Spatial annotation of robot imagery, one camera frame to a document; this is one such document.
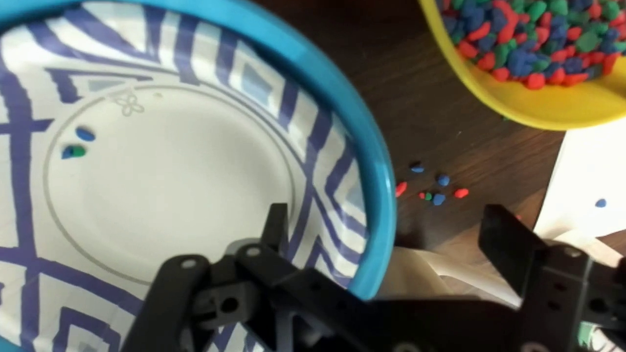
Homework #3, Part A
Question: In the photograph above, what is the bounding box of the white paper sheet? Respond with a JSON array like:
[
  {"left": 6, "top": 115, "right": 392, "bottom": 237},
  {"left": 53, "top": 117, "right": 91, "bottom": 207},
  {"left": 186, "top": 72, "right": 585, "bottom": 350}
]
[{"left": 533, "top": 117, "right": 626, "bottom": 246}]

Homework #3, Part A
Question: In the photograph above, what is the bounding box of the beige paper napkin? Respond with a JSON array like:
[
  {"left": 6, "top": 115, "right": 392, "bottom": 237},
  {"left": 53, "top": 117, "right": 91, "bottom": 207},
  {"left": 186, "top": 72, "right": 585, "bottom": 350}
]
[{"left": 374, "top": 243, "right": 525, "bottom": 309}]

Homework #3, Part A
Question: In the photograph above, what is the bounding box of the blue bowl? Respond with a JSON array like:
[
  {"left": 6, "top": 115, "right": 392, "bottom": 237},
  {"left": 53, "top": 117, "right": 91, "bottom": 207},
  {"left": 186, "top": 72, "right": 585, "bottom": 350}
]
[{"left": 0, "top": 0, "right": 400, "bottom": 352}]

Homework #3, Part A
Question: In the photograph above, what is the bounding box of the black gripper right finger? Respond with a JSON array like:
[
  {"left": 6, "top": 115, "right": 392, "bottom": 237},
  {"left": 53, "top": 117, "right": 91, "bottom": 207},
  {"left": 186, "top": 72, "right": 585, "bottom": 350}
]
[{"left": 478, "top": 203, "right": 626, "bottom": 352}]

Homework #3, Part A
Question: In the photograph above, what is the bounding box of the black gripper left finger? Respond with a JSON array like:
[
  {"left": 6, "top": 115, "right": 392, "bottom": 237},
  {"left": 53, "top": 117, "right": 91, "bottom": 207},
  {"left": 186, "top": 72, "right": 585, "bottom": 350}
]
[{"left": 122, "top": 201, "right": 368, "bottom": 352}]

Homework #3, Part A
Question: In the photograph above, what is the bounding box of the yellow bowl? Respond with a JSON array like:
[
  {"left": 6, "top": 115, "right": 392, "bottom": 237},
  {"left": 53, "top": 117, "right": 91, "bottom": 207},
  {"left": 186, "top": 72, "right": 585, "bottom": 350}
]
[{"left": 417, "top": 0, "right": 626, "bottom": 133}]

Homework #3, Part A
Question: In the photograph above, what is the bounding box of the colourful beads filling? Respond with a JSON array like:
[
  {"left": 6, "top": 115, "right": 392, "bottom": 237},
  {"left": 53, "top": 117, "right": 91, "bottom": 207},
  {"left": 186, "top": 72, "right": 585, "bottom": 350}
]
[{"left": 437, "top": 0, "right": 626, "bottom": 92}]

